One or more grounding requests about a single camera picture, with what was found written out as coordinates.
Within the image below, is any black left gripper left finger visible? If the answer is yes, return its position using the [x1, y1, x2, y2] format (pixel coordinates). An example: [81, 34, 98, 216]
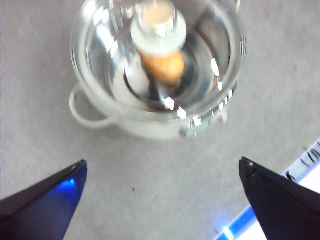
[0, 159, 88, 240]

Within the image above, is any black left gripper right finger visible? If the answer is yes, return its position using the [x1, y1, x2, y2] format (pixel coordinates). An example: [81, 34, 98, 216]
[239, 156, 320, 240]

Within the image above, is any glass lid with green knob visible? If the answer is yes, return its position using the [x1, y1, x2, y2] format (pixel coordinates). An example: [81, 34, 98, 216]
[71, 0, 247, 123]

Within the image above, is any pale green electric pot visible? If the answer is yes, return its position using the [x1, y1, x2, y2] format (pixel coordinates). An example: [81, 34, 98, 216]
[69, 0, 248, 140]

